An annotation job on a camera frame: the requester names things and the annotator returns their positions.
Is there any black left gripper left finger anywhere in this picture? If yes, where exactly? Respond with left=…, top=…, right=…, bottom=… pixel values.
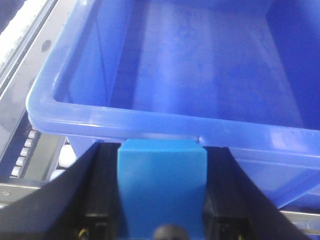
left=0, top=142, right=122, bottom=240

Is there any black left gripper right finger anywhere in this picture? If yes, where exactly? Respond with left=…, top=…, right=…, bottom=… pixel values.
left=202, top=146, right=309, bottom=240

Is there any blue cube block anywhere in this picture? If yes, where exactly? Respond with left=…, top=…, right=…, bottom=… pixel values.
left=117, top=139, right=208, bottom=240

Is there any left blue plastic bin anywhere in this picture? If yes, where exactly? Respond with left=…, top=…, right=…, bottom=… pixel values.
left=26, top=0, right=320, bottom=210

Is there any white roller conveyor rail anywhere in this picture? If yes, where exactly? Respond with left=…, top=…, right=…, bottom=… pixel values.
left=0, top=0, right=75, bottom=207

